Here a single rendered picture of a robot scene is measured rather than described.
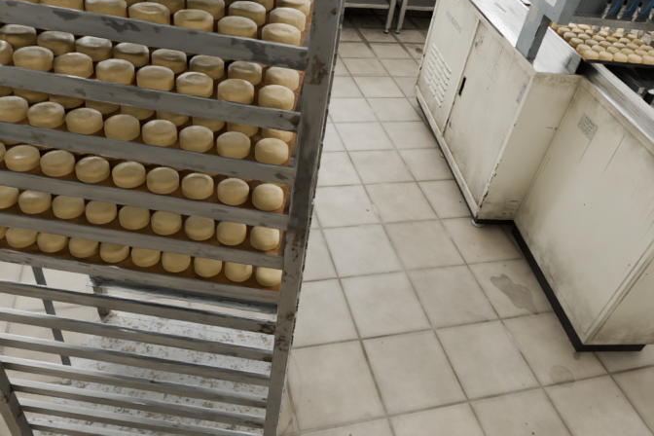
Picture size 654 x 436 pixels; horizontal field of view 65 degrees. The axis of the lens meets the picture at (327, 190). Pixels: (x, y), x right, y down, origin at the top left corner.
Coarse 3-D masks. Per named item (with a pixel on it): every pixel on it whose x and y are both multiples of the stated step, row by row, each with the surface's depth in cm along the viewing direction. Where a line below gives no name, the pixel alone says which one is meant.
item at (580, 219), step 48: (576, 96) 201; (576, 144) 200; (624, 144) 175; (528, 192) 232; (576, 192) 199; (624, 192) 174; (528, 240) 231; (576, 240) 197; (624, 240) 173; (576, 288) 196; (624, 288) 172; (576, 336) 200; (624, 336) 190
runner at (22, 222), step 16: (0, 224) 85; (16, 224) 85; (32, 224) 84; (48, 224) 84; (64, 224) 84; (80, 224) 84; (96, 240) 85; (112, 240) 85; (128, 240) 85; (144, 240) 84; (160, 240) 84; (176, 240) 84; (208, 256) 85; (224, 256) 85; (240, 256) 85; (256, 256) 84; (272, 256) 84
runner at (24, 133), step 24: (48, 144) 74; (72, 144) 74; (96, 144) 73; (120, 144) 73; (144, 144) 73; (192, 168) 74; (216, 168) 74; (240, 168) 74; (264, 168) 73; (288, 168) 73
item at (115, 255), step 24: (0, 240) 94; (24, 240) 92; (48, 240) 92; (72, 240) 93; (120, 264) 93; (144, 264) 93; (168, 264) 92; (192, 264) 95; (216, 264) 93; (240, 264) 94; (264, 288) 93
